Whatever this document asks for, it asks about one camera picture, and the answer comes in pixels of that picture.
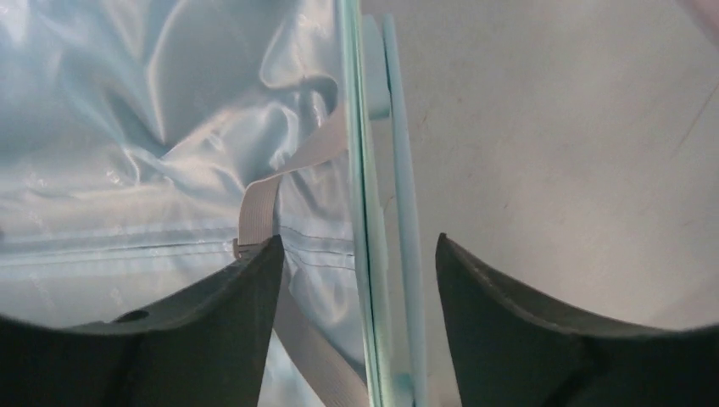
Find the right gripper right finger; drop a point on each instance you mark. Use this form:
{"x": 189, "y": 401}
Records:
{"x": 512, "y": 345}

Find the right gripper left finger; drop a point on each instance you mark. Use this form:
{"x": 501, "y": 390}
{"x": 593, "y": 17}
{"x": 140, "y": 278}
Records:
{"x": 205, "y": 345}

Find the light blue ribbed suitcase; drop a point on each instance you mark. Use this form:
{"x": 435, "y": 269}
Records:
{"x": 144, "y": 143}

